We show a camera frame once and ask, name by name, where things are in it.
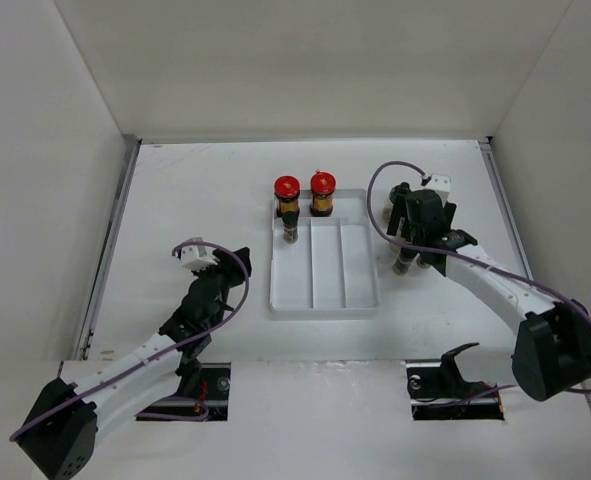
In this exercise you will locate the white compartment organizer tray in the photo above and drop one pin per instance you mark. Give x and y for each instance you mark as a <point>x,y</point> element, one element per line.
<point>329,272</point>

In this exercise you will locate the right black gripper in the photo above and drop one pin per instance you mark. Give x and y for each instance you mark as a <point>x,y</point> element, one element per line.
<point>400,210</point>

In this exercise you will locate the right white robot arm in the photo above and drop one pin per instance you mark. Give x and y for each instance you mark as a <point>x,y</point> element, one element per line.
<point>552,352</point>

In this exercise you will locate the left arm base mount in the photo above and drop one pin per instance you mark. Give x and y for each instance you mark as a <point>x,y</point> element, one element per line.
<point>202,397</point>

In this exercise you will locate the black-capped beige bottle rear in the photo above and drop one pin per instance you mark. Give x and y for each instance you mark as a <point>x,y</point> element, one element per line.
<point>400,189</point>

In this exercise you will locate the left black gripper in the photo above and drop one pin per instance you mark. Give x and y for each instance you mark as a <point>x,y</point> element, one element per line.
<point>229,264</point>

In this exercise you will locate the small black-capped jar centre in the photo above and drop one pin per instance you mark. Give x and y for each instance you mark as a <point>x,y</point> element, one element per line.
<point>403,261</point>

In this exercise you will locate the small black-capped pepper jar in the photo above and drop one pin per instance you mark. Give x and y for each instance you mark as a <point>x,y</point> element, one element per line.
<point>422,264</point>

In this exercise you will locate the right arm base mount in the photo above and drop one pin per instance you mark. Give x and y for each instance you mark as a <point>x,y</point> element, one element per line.
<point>438,391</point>

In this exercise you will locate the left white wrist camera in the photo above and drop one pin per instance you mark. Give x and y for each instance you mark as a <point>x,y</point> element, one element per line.
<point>193,255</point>

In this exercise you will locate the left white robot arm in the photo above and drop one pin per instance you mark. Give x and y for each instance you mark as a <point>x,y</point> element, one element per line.
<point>70,418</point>

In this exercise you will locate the small black-capped spice jar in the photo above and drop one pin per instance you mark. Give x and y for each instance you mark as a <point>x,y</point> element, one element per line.
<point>290,221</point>

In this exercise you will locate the red-capped amber sauce jar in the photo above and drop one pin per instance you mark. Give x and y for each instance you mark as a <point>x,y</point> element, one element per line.
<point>286,192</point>

